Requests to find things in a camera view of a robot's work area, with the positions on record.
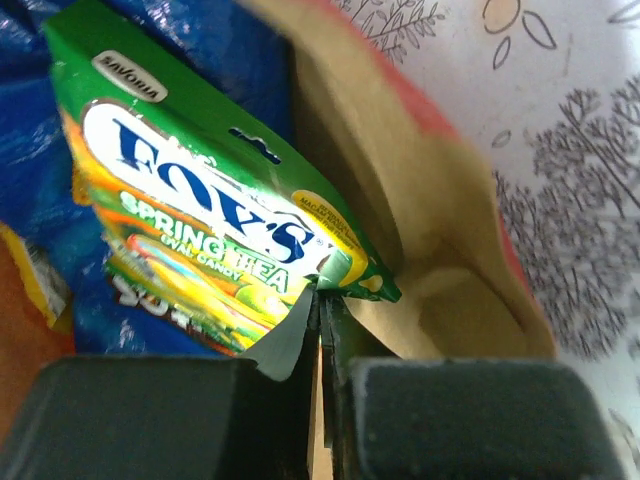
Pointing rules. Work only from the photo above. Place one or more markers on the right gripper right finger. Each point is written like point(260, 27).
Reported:
point(390, 418)

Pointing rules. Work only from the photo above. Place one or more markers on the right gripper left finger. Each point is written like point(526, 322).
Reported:
point(174, 417)

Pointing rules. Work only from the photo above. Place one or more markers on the green Fox's candy bag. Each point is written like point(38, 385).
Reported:
point(210, 216)

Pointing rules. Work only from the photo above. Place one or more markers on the small yellow snack packet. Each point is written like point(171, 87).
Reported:
point(44, 286)

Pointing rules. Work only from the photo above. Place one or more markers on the red paper bag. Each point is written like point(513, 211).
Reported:
point(423, 198)

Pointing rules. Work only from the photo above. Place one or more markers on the blue Doritos chip bag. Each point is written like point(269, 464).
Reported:
point(43, 197)

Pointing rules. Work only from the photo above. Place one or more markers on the floral table mat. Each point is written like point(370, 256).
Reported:
point(550, 91)

